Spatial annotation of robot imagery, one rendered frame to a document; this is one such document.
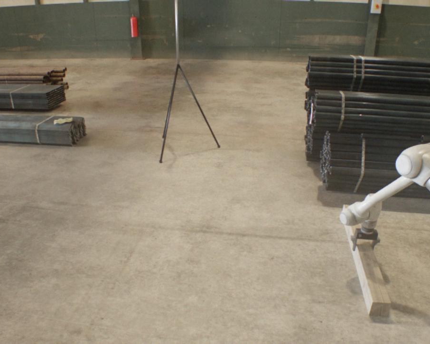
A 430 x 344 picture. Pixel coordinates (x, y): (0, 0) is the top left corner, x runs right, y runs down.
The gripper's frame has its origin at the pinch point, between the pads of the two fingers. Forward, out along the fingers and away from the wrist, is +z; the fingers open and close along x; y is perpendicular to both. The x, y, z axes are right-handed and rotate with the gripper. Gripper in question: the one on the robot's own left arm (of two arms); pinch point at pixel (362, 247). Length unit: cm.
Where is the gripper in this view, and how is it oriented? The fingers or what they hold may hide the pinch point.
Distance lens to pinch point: 250.6
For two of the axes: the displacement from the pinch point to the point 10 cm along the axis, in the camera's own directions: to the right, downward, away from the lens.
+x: 9.9, 0.7, -1.4
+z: 0.0, 9.0, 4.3
